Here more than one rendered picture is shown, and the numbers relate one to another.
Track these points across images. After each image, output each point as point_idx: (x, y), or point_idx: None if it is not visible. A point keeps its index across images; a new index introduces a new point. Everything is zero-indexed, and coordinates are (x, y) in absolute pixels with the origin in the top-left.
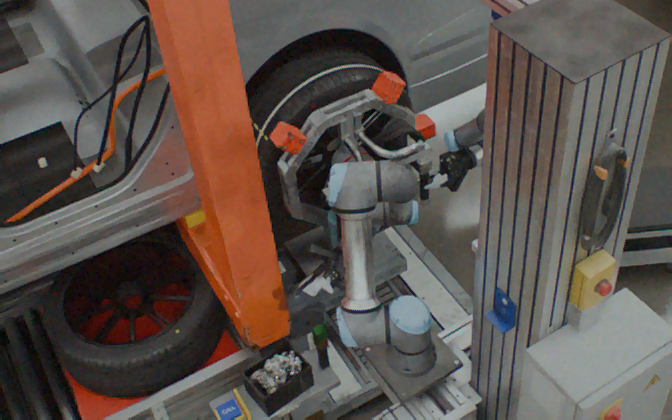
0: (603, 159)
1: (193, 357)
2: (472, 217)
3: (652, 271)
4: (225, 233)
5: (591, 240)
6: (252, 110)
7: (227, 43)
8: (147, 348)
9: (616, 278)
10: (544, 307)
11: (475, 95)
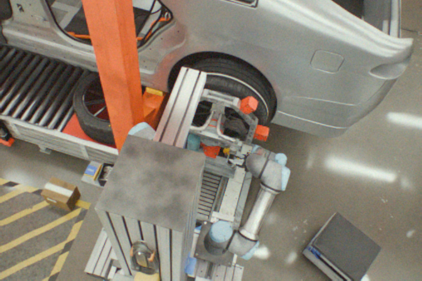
0: (134, 247)
1: (112, 139)
2: (287, 182)
3: (330, 279)
4: (108, 109)
5: (134, 269)
6: (193, 66)
7: (115, 35)
8: (94, 122)
9: (311, 265)
10: (122, 268)
11: (355, 133)
